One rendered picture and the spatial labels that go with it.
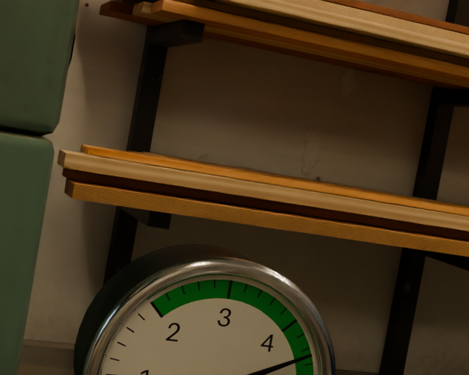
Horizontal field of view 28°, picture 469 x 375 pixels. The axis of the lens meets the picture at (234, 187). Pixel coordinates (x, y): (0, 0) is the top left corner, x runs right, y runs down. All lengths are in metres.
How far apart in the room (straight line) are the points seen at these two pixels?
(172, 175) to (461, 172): 1.25
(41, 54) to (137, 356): 0.10
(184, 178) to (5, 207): 2.14
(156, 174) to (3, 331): 2.11
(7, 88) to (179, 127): 2.63
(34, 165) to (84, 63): 2.56
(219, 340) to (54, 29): 0.10
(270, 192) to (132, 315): 2.27
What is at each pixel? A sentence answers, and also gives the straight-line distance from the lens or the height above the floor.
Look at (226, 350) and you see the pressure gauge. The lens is 0.23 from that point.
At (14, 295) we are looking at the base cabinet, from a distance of 0.28.
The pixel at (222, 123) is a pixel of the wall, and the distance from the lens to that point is 2.94.
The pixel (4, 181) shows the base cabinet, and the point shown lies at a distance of 0.28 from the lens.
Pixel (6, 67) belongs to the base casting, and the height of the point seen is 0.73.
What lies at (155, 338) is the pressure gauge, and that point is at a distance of 0.22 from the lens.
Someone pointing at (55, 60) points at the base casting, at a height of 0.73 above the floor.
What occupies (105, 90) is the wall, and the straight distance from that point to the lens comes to 2.85.
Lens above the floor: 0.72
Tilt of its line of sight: 3 degrees down
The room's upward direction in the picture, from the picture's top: 10 degrees clockwise
